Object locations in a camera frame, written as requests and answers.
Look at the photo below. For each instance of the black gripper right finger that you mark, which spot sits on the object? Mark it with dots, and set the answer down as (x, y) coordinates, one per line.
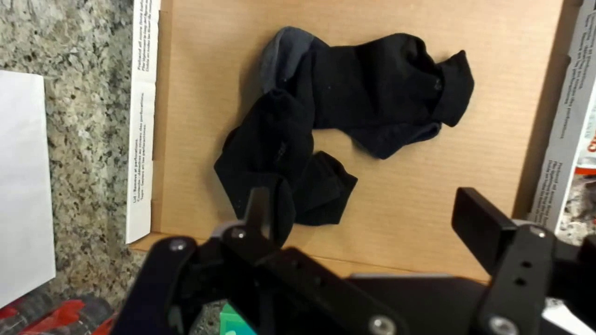
(514, 281)

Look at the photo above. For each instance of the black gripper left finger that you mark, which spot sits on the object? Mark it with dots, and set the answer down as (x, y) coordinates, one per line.
(290, 281)

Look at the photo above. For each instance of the white paper bag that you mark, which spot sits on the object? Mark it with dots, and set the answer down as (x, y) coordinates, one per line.
(24, 187)

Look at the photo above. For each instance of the black sock grey heel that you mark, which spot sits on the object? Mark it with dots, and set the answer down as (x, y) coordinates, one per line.
(372, 94)

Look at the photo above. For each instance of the red white snack package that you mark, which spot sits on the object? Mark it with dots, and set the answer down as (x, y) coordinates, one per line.
(588, 156)

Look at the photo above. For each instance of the flat cardboard box white rim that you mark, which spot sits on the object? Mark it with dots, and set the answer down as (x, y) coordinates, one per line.
(402, 206)

